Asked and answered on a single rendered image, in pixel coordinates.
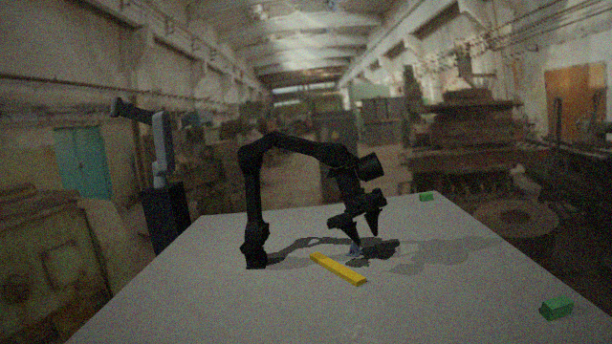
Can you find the green rectangular block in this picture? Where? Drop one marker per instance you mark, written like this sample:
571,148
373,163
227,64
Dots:
425,197
557,307

